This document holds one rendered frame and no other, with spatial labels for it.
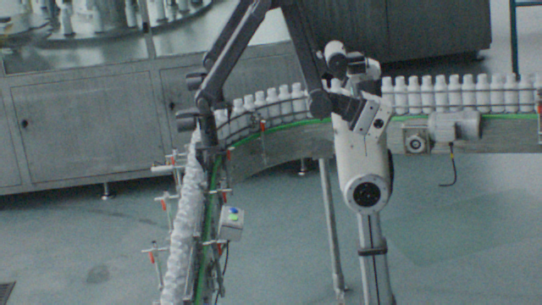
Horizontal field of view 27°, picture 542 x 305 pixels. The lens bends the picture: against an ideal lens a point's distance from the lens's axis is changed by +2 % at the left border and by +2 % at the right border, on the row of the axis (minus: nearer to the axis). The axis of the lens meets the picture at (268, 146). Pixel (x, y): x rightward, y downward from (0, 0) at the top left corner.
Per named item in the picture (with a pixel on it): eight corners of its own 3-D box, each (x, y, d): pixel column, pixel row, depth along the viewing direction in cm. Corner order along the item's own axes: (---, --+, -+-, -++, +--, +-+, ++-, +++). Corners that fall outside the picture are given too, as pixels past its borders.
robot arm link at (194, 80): (213, 58, 402) (214, 52, 410) (182, 63, 403) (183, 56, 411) (218, 90, 406) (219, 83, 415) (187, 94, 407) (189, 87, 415)
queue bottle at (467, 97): (478, 108, 501) (476, 73, 495) (475, 113, 496) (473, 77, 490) (465, 108, 503) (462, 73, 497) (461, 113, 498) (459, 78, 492)
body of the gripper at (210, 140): (225, 151, 368) (223, 130, 365) (195, 153, 369) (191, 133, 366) (226, 143, 374) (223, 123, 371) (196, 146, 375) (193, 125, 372)
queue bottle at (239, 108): (250, 130, 513) (245, 97, 507) (248, 135, 507) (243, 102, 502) (237, 132, 514) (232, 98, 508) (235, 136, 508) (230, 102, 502)
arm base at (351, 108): (366, 91, 369) (351, 123, 373) (343, 82, 368) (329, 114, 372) (367, 100, 361) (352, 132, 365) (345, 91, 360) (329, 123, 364)
